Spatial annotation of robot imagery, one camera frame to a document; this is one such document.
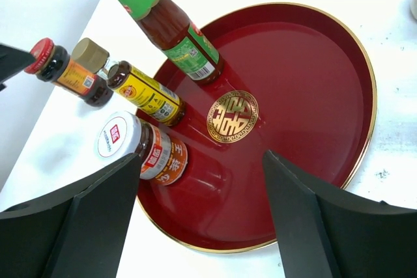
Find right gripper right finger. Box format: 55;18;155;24
263;150;416;277

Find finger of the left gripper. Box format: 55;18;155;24
0;44;35;90

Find silver lid spice jar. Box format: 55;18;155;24
94;111;188;186

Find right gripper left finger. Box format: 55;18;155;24
1;153;141;277

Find red lid sauce jar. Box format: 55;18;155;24
24;38;113;107

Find small yellow label bottle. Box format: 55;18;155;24
71;37;187;128

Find green label sauce bottle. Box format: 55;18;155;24
118;0;224;85

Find red round tray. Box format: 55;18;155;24
137;3;377;253

